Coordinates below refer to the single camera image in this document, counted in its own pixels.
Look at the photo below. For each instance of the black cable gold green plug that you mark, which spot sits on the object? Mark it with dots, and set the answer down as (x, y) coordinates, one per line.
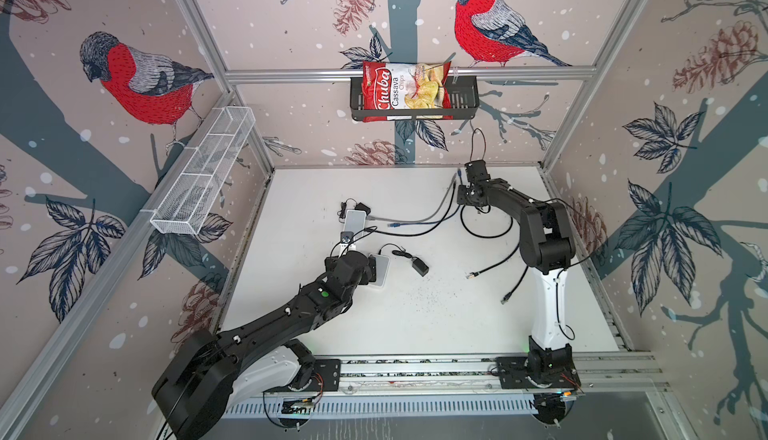
(510, 293)

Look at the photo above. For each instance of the black wire wall basket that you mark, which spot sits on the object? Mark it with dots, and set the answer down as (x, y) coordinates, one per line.
(461, 93)

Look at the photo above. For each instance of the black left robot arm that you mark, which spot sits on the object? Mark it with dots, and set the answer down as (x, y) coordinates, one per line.
(210, 371)

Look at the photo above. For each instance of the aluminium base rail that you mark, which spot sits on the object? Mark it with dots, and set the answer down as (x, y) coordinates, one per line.
(476, 374)

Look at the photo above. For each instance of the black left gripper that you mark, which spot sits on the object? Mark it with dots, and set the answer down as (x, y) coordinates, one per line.
(369, 273)

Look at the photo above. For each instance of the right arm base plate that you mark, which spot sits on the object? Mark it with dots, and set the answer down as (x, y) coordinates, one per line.
(522, 372)

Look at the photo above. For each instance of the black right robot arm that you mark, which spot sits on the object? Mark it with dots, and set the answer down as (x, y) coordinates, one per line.
(546, 245)

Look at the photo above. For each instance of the black power adapter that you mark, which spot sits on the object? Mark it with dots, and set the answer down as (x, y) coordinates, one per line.
(416, 263)

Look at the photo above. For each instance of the white mesh wall shelf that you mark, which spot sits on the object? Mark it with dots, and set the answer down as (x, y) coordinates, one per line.
(194, 191)

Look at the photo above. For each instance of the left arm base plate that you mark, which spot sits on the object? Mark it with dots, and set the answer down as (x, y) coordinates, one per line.
(313, 377)

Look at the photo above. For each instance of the red cassava chips bag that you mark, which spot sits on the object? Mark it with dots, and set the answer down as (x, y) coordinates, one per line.
(396, 86)

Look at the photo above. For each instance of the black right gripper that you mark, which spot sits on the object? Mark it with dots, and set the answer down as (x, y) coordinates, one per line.
(460, 189)

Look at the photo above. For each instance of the black adapter with cord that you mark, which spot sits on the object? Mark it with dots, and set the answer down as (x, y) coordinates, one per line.
(352, 205)

